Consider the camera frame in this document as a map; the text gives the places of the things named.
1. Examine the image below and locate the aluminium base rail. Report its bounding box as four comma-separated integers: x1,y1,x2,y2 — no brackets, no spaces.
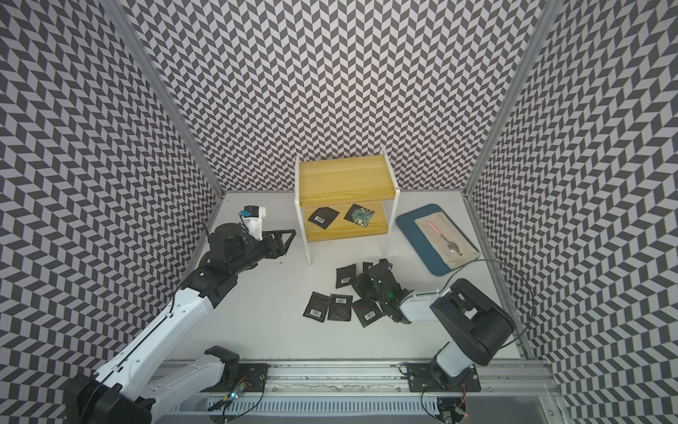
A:
142,359,571,423

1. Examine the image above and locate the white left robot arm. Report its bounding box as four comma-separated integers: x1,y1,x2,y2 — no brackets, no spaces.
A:
61,223,296,423

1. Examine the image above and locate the beige cloth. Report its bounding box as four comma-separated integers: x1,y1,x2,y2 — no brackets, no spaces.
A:
414,212,480,270

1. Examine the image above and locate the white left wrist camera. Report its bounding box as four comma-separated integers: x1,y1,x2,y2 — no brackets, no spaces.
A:
239,205,267,240

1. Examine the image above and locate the pink handled metal spoon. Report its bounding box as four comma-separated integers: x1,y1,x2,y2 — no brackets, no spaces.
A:
427,221,462,256

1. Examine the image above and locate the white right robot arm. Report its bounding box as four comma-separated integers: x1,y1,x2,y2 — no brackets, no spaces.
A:
350,260,516,391

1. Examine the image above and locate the wooden shelf white frame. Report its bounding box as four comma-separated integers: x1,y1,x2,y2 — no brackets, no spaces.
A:
294,151,401,265

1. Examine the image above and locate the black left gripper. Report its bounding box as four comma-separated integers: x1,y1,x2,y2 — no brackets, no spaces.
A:
230,229,296,276

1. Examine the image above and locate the green tea bag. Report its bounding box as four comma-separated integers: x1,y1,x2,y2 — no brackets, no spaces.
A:
344,204,375,228

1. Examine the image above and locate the blue tray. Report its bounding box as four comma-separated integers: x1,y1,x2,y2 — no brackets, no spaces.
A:
395,203,480,277

